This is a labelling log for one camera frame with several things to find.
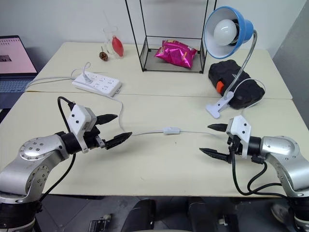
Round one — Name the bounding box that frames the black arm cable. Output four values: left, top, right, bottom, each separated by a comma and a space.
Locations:
231, 154, 288, 196
38, 96, 78, 203

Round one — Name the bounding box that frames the grey rounded shoe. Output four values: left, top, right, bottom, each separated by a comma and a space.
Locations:
270, 203, 291, 224

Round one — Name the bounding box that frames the clear drinking glass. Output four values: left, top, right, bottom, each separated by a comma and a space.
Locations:
103, 26, 119, 55

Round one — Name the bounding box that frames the pink foil snack bag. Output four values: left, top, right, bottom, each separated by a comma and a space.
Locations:
154, 40, 198, 70

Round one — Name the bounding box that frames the black wire frame rack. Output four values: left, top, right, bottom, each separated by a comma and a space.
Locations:
125, 0, 217, 74

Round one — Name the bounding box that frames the blue gooseneck clamp desk lamp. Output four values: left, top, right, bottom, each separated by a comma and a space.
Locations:
204, 6, 258, 119

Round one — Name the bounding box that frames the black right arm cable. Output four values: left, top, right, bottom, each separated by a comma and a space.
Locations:
231, 154, 288, 196

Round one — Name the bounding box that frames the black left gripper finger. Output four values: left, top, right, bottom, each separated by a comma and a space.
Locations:
105, 131, 133, 151
96, 114, 119, 126

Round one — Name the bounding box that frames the white round light bulb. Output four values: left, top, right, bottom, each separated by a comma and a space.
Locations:
213, 18, 240, 47

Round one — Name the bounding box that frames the black tool case orange latch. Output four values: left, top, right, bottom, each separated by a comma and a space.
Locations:
208, 59, 267, 110

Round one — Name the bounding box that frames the white power cable with switch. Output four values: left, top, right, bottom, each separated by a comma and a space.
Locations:
70, 62, 267, 137

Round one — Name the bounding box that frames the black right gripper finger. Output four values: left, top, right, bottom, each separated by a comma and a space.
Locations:
198, 147, 232, 163
207, 123, 229, 133

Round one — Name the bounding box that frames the laptop with pink screen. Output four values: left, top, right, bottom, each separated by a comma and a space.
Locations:
0, 35, 40, 94

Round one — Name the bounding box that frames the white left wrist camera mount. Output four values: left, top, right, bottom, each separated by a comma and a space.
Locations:
67, 104, 97, 154

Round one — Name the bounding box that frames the dark rounded shape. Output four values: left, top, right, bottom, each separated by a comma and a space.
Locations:
122, 198, 156, 232

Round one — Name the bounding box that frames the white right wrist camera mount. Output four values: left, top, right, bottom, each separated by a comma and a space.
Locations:
225, 115, 252, 159

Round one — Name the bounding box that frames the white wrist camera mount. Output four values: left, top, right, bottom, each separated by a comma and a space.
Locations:
225, 115, 252, 159
67, 104, 97, 154

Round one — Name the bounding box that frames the red teardrop-shaped object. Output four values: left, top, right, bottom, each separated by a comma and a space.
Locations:
111, 35, 125, 58

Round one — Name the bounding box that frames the white power strip cord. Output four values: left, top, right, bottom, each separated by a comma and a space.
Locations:
25, 76, 73, 91

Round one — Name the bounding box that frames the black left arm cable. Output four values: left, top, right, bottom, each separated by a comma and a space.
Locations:
38, 96, 78, 203

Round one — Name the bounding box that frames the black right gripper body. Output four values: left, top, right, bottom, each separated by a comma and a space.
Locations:
226, 134, 242, 165

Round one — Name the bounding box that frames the white power strip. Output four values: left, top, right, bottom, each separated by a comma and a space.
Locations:
71, 71, 122, 98

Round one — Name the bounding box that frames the white inline cord switch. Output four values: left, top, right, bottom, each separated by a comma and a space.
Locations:
163, 127, 182, 135

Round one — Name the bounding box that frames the clear thin stirring rod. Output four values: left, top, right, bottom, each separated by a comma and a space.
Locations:
103, 10, 115, 53

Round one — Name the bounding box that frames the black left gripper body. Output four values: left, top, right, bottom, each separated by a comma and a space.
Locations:
83, 124, 107, 151

